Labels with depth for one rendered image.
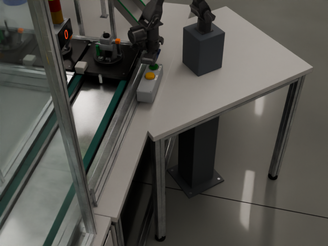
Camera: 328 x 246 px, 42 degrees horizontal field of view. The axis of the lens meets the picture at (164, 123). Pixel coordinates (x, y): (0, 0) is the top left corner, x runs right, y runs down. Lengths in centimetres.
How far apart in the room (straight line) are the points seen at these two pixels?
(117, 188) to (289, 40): 273
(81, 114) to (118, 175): 33
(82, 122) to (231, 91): 69
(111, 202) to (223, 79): 84
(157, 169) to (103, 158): 45
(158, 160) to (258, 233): 87
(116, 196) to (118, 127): 27
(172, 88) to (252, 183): 100
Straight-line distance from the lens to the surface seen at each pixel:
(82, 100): 189
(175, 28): 242
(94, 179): 152
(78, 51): 209
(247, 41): 235
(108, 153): 160
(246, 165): 284
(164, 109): 190
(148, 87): 185
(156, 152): 188
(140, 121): 184
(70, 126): 111
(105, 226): 153
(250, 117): 316
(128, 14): 212
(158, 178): 202
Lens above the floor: 214
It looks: 44 degrees down
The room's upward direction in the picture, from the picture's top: 1 degrees counter-clockwise
